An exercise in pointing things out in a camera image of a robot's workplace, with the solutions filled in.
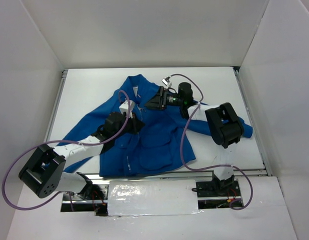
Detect blue zip-up jacket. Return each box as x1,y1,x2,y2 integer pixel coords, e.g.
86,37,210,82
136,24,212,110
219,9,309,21
61,73,254,178

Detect silver zipper pull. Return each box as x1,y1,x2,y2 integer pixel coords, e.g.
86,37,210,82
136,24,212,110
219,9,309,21
137,106,147,114

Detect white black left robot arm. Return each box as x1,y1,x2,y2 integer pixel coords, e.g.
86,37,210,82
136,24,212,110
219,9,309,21
18,112,145,199

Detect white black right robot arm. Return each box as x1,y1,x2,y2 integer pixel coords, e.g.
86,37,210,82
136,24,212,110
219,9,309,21
145,82,244,172

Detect white front cover panel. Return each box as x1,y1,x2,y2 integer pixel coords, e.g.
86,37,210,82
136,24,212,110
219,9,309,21
107,179,200,217

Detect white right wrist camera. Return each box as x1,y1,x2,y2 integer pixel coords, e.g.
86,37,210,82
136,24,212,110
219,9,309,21
161,76,172,89

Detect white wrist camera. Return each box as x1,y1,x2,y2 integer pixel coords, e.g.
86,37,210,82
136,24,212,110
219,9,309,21
161,76,172,89
119,99,135,119

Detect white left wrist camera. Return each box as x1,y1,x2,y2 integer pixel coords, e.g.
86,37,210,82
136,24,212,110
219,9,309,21
119,99,135,119

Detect right aluminium frame rail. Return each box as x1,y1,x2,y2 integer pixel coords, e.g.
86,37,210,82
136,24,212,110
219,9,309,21
231,66,274,177

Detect aluminium frame rail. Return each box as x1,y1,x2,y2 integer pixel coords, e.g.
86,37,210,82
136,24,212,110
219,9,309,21
231,66,274,177
44,69,68,142
86,169,268,181

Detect front aluminium frame rail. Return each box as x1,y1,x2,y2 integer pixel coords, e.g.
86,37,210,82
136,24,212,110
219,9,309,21
86,169,268,181

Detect left aluminium frame rail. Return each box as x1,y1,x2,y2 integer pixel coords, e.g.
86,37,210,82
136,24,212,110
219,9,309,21
44,69,68,142

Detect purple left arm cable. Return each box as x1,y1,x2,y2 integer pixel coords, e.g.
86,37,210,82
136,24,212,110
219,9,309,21
1,89,135,211

